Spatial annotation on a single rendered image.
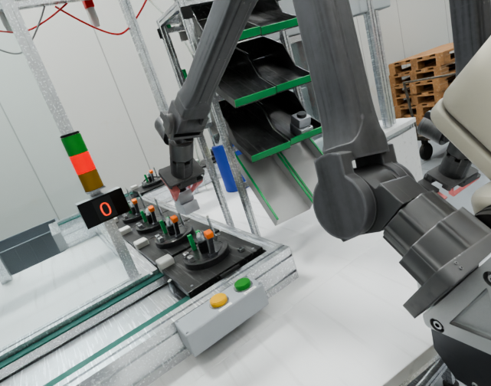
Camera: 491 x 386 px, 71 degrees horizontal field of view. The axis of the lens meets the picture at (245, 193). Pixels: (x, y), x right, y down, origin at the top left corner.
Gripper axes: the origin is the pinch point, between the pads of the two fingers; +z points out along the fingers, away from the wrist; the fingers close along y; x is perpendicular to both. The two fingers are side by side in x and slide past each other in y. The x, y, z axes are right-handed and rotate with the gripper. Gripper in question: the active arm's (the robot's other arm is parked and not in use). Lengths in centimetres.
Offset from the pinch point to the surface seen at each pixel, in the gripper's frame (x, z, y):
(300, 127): 2.3, -9.5, -40.1
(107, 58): -334, 141, -95
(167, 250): -3.0, 28.6, 4.4
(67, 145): -21.7, -9.9, 20.3
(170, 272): 9.6, 18.7, 9.9
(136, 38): -122, 17, -44
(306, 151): 1.3, 4.9, -49.0
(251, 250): 20.4, 9.8, -10.1
